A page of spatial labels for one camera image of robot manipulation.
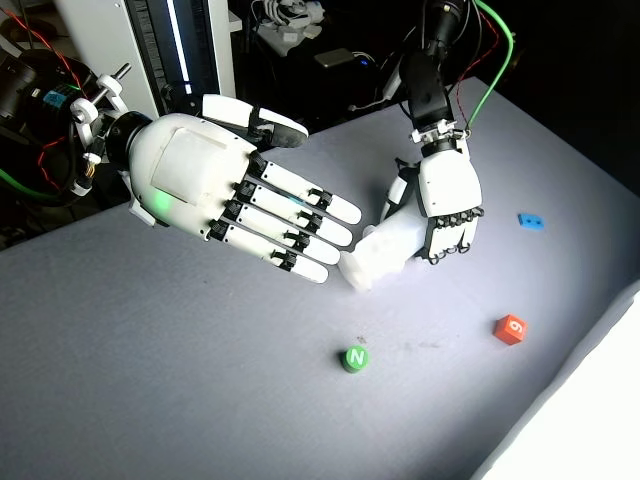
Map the red number cube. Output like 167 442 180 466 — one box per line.
493 313 529 347

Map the blue block with holes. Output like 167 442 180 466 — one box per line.
517 212 547 233

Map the grey table cloth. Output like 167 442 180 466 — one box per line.
0 74 640 480

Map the pile of white plastic parts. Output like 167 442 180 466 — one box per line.
251 0 327 57

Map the white column with black panel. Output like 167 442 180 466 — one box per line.
52 0 237 121

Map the red cable on arm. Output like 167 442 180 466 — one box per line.
0 5 84 94
452 17 501 132

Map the grey flat box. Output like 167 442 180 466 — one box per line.
313 47 358 70

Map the green cable on arm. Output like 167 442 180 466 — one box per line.
0 167 66 204
467 0 516 132

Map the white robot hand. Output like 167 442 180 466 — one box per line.
378 143 486 267
118 93 363 285

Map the green cylinder with letter N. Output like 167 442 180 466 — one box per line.
340 344 372 376

